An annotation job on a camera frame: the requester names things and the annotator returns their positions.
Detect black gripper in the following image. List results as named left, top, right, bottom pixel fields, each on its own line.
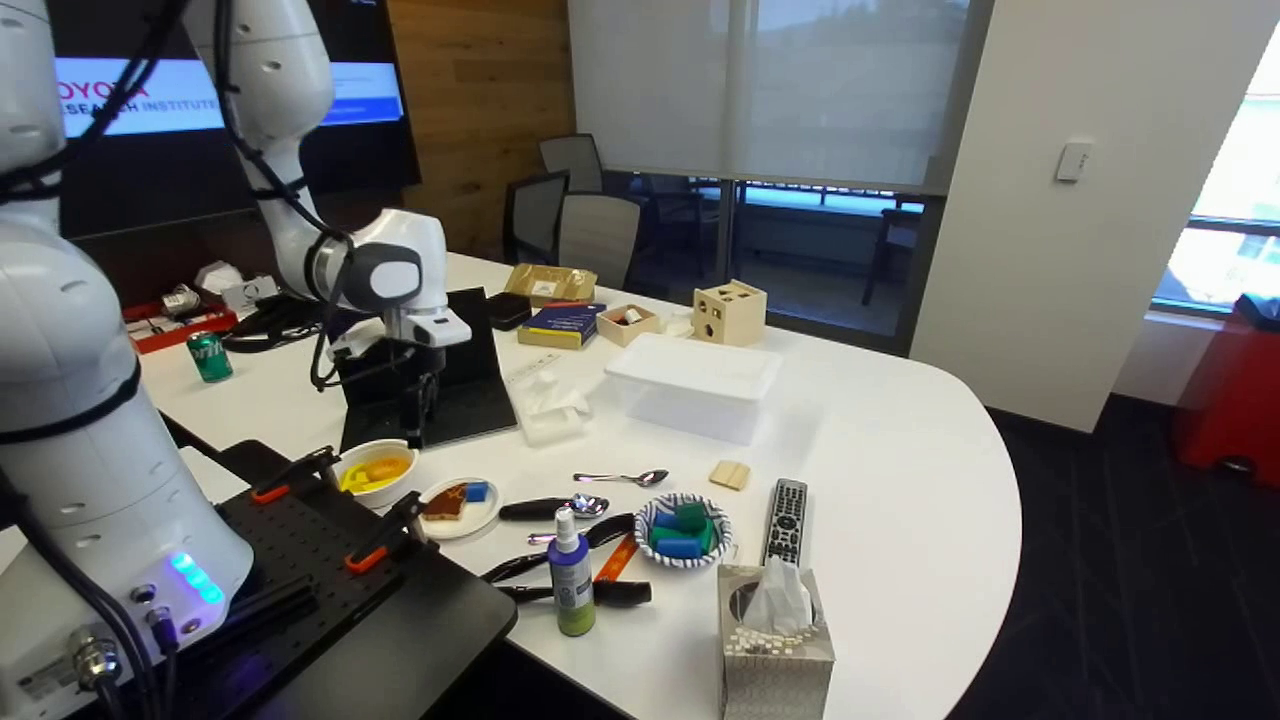
left=337, top=334, right=450, bottom=450

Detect white bowl yellow inside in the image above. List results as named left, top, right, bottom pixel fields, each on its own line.
left=326, top=435, right=420, bottom=506

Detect yellow block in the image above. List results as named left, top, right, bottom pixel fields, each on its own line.
left=340, top=457, right=413, bottom=492

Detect brown orange block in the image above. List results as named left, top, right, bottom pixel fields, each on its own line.
left=420, top=483, right=471, bottom=526

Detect white plate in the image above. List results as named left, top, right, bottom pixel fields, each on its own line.
left=414, top=475, right=503, bottom=546

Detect black and white patterned bowl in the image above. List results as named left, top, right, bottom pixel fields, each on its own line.
left=631, top=492, right=732, bottom=573

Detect green block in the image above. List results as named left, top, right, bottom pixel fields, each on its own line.
left=665, top=498, right=727, bottom=547

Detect black laptop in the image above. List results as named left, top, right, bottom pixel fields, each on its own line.
left=337, top=286, right=521, bottom=453

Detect black orange clamp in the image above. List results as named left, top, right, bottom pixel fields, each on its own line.
left=340, top=490, right=428, bottom=581
left=246, top=446, right=340, bottom=512

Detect blue and yellow book stack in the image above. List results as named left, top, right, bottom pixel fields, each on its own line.
left=511, top=301, right=603, bottom=353

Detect tan cardboard box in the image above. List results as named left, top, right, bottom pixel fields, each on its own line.
left=503, top=261, right=600, bottom=312

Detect green can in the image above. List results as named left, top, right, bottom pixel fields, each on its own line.
left=184, top=334, right=235, bottom=387

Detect black and orange cutters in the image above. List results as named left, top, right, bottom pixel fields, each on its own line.
left=479, top=508, right=641, bottom=589

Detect metal spoon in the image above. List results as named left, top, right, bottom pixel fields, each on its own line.
left=572, top=464, right=671, bottom=492

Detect small green spray bottle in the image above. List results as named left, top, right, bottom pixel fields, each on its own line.
left=543, top=506, right=600, bottom=639

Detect white devices pile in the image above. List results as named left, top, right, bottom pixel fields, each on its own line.
left=156, top=261, right=285, bottom=321

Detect black mesh office chair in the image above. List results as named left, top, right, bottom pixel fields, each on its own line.
left=500, top=170, right=572, bottom=268

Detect small open wooden box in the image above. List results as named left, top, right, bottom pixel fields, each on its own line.
left=594, top=301, right=666, bottom=353

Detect red flat tool case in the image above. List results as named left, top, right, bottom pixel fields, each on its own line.
left=121, top=301, right=242, bottom=357

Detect grey office chair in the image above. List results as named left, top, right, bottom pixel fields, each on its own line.
left=552, top=192, right=649, bottom=291
left=535, top=127, right=610, bottom=201

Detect large white foam box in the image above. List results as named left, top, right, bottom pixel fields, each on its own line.
left=600, top=334, right=778, bottom=446

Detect small flat wooden tile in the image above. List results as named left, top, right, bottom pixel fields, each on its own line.
left=708, top=457, right=755, bottom=498

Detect wooden cube with holes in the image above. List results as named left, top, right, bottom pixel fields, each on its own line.
left=689, top=275, right=773, bottom=353

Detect grey remote control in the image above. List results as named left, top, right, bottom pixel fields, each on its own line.
left=760, top=475, right=813, bottom=570

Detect white tissue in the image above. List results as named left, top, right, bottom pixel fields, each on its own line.
left=741, top=552, right=818, bottom=635

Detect beige tissue box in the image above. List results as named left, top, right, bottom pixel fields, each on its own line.
left=714, top=564, right=841, bottom=720

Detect red bin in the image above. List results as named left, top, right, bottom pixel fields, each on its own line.
left=1171, top=291, right=1280, bottom=492

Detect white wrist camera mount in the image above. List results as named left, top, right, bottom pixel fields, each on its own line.
left=381, top=303, right=479, bottom=353

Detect black handled pliers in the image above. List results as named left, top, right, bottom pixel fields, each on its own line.
left=496, top=492, right=610, bottom=527

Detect coiled black cables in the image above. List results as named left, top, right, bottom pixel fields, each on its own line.
left=216, top=291, right=326, bottom=357

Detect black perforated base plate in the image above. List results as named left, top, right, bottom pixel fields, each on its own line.
left=70, top=435, right=521, bottom=720

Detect black handled tool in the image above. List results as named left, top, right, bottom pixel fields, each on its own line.
left=496, top=576, right=654, bottom=614

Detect wall television screen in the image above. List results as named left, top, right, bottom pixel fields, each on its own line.
left=48, top=0, right=425, bottom=250

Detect white light switch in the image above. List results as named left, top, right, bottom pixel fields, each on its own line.
left=1050, top=135, right=1095, bottom=190

